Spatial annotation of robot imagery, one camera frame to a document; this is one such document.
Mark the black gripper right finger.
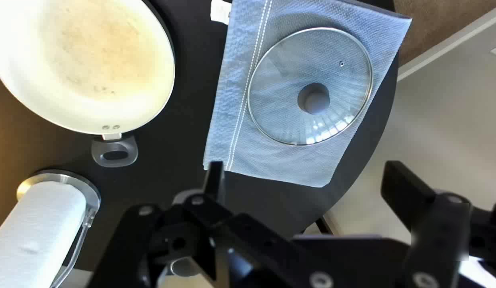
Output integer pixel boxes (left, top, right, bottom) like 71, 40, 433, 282
379, 160, 496, 288

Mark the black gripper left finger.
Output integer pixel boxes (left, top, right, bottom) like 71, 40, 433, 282
86, 160, 335, 288

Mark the glass lid with steel rim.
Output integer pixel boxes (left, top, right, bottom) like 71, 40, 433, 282
244, 26, 375, 147

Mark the white-lined frying pan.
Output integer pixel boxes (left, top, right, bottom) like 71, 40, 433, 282
0, 0, 177, 170

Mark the light blue towel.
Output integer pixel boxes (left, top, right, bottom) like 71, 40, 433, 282
201, 0, 412, 189

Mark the white paper towel roll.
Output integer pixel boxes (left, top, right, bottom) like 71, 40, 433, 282
14, 168, 103, 288
0, 181, 92, 288

